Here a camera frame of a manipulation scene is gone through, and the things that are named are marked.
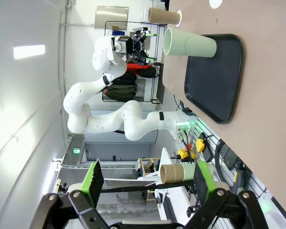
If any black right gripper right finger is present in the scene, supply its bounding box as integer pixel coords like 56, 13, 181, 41
183, 161, 270, 229

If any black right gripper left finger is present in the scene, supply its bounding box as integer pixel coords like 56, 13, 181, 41
30, 159, 110, 229

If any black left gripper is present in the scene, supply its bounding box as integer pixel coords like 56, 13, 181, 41
126, 27, 158, 65

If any red fabric bag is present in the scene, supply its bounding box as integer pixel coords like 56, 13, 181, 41
126, 62, 150, 70

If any black fabric bag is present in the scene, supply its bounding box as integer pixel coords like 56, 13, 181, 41
136, 66, 157, 78

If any black folded garment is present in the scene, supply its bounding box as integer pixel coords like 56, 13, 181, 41
111, 71, 138, 86

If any silver metal panel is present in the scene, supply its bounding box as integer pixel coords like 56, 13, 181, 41
94, 5, 130, 31

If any pale green plastic cup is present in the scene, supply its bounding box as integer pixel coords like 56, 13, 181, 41
163, 27, 217, 59
182, 163, 215, 183

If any dark olive folded garment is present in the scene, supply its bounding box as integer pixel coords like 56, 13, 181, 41
104, 83, 138, 102

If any black metal rod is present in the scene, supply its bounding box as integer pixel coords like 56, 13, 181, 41
100, 179, 196, 193

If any black power adapter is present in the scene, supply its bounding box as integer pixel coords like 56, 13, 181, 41
220, 143, 239, 170

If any yellow and red pendant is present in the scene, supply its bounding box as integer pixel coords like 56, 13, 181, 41
177, 148, 196, 160

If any yellow emergency stop button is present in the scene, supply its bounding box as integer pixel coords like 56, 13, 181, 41
195, 137, 207, 153

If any black plastic serving tray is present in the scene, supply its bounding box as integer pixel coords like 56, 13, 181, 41
184, 33, 244, 125

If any rectangular ceiling light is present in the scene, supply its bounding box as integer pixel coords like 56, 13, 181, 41
13, 44, 46, 60

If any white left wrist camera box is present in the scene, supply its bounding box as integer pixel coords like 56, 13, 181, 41
106, 35, 131, 62

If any black wire rack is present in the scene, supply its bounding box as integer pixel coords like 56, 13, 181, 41
102, 21, 164, 104

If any wooden crate frame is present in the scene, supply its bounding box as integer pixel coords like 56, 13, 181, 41
138, 157, 161, 177

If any gray wall pipe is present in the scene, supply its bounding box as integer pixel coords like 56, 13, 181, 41
58, 0, 71, 115

